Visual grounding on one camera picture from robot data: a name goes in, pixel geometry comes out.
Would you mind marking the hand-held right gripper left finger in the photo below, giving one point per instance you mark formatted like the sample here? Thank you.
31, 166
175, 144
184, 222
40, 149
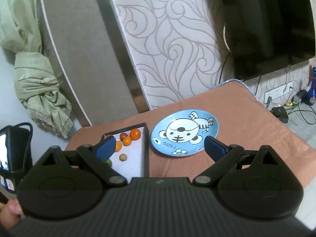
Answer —
106, 148

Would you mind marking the small red plum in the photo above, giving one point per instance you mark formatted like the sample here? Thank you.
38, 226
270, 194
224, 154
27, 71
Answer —
123, 136

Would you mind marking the grey power plug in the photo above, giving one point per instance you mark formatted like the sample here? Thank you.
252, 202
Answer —
268, 100

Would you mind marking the person's left hand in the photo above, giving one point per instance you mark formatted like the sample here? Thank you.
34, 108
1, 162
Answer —
8, 213

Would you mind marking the green curtain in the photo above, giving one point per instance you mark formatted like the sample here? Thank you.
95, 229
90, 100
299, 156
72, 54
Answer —
37, 79

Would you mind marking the black box with white inside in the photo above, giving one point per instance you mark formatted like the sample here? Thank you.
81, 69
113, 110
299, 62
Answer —
134, 163

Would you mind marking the blue cartoon tiger plate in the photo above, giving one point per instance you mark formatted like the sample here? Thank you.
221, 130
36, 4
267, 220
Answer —
160, 128

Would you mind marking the black power adapter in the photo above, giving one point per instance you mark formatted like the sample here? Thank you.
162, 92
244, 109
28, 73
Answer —
301, 93
280, 114

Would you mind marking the white wall socket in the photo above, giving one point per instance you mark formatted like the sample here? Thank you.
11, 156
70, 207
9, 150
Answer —
279, 91

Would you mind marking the blue bottle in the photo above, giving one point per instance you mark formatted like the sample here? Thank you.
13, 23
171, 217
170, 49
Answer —
312, 88

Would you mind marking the black television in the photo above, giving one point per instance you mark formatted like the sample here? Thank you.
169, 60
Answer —
266, 29

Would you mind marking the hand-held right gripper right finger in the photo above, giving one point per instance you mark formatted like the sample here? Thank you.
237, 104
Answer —
213, 148

